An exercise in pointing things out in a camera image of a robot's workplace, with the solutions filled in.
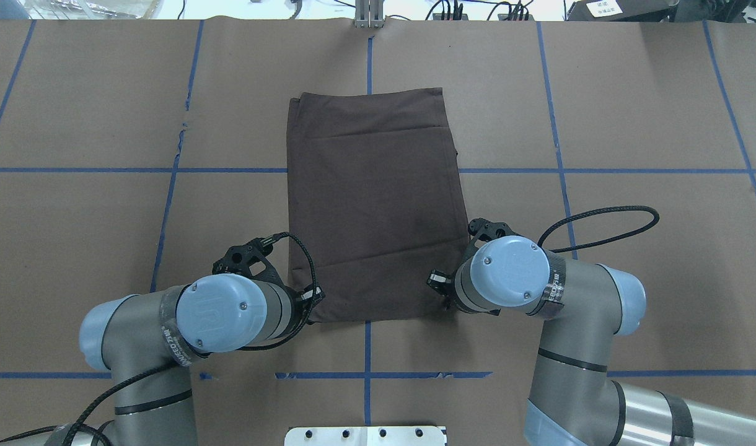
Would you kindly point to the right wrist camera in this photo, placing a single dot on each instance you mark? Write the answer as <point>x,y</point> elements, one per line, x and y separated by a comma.
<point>484,230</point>

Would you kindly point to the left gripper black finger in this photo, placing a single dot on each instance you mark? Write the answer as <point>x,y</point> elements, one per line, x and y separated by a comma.
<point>311,296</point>

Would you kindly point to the white mounting plate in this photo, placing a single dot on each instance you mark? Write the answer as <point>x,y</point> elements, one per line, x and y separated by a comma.
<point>367,435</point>

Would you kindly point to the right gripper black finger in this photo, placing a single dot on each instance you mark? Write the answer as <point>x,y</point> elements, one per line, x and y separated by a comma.
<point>440,281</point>

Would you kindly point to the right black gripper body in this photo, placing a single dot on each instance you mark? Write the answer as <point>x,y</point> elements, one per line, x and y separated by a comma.
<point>439,280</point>

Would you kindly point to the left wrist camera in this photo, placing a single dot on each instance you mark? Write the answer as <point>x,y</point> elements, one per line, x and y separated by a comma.
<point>251,261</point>

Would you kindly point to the black box with label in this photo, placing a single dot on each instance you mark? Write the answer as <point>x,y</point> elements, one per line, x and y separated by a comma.
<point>621,11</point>

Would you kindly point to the aluminium frame post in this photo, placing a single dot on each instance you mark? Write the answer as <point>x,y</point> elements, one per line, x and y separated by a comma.
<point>369,14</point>

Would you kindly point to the dark brown t-shirt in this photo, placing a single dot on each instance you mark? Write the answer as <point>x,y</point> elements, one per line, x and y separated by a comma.
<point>374,193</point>

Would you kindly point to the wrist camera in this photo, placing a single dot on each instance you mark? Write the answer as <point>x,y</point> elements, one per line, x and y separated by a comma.
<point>484,230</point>
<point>251,261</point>

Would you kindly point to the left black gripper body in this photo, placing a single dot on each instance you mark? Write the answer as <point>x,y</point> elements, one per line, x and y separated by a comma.
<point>308,297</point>

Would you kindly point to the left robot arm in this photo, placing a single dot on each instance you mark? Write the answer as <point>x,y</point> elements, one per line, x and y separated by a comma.
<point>148,343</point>

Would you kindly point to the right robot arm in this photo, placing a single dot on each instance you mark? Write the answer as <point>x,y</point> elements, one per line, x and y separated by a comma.
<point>572,400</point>

